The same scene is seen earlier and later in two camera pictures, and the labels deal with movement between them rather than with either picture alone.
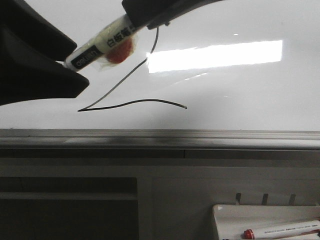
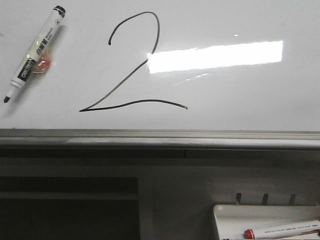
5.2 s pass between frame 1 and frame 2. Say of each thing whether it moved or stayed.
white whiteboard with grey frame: stayed
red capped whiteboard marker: stayed
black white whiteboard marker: moved
